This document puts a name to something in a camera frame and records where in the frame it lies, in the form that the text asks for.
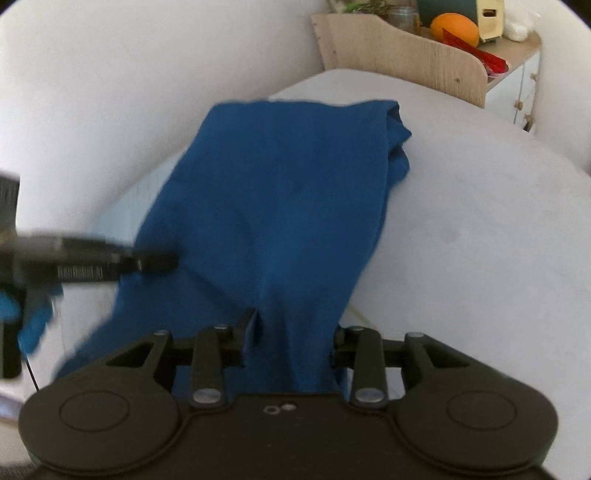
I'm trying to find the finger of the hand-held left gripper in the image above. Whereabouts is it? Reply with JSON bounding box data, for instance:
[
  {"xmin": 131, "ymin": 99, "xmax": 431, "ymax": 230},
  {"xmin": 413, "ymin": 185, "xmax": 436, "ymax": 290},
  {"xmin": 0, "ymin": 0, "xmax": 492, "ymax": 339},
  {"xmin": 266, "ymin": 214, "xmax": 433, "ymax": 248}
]
[{"xmin": 133, "ymin": 251, "xmax": 181, "ymax": 274}]

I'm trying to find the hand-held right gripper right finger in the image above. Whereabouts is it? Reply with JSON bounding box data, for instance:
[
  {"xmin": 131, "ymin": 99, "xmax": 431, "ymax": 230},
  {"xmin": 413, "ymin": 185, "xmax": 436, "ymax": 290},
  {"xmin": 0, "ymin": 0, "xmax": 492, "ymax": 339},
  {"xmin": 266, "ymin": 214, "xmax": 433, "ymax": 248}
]
[{"xmin": 331, "ymin": 326, "xmax": 472, "ymax": 411}]

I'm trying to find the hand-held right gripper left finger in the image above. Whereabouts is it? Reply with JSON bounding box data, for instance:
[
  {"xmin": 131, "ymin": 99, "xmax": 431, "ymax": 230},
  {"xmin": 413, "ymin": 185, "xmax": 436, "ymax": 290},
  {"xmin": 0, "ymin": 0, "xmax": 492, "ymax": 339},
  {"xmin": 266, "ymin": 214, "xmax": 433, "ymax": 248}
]
[{"xmin": 104, "ymin": 307, "xmax": 259, "ymax": 410}]

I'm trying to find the blue long-sleeved shirt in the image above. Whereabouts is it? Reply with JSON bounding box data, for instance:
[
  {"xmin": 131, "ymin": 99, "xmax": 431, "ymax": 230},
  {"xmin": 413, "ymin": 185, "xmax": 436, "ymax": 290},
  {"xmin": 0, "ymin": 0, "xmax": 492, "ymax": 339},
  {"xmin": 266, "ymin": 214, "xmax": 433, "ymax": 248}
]
[{"xmin": 55, "ymin": 98, "xmax": 413, "ymax": 393}]

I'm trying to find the person's left hand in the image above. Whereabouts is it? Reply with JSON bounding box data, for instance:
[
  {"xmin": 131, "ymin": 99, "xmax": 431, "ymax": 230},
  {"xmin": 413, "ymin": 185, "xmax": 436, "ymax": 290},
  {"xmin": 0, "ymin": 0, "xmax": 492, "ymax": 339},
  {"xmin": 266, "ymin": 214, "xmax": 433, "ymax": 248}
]
[{"xmin": 0, "ymin": 283, "xmax": 64, "ymax": 354}]

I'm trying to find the white and wood sideboard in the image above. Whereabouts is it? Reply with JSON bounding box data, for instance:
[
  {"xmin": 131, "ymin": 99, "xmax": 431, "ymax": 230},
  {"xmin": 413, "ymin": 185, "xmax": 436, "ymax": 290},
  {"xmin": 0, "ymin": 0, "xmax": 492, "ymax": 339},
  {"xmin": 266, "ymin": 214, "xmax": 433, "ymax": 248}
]
[{"xmin": 311, "ymin": 13, "xmax": 542, "ymax": 136}]

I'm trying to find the red item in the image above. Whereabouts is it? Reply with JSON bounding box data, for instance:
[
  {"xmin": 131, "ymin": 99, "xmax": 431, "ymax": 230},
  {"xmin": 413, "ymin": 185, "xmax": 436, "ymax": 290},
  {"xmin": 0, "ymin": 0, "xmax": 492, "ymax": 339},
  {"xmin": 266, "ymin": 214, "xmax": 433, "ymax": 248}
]
[{"xmin": 442, "ymin": 28, "xmax": 509, "ymax": 77}]

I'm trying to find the glass jar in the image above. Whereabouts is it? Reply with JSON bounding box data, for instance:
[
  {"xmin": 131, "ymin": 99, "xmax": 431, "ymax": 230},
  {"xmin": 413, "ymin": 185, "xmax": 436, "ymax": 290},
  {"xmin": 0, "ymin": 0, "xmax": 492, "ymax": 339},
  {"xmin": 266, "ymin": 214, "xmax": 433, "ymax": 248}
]
[{"xmin": 387, "ymin": 6, "xmax": 420, "ymax": 35}]

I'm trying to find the orange fruit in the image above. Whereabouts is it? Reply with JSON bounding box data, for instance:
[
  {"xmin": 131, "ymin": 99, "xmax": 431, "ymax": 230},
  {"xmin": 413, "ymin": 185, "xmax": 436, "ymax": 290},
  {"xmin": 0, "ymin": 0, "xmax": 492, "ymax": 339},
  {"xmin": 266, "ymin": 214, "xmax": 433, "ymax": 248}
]
[{"xmin": 430, "ymin": 12, "xmax": 481, "ymax": 48}]

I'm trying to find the cream and teal tissue box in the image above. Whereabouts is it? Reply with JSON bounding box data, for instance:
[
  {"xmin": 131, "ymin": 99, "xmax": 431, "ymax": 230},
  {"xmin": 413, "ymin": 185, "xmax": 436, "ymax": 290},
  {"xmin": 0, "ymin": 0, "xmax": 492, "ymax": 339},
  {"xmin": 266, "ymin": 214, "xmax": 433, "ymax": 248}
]
[{"xmin": 418, "ymin": 0, "xmax": 505, "ymax": 46}]

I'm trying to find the bag of white balls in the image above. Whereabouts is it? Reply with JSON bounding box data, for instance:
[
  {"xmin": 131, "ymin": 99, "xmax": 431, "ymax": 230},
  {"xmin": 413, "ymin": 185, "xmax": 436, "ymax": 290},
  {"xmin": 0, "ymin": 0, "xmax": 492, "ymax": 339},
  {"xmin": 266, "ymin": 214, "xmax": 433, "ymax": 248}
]
[{"xmin": 502, "ymin": 11, "xmax": 533, "ymax": 41}]

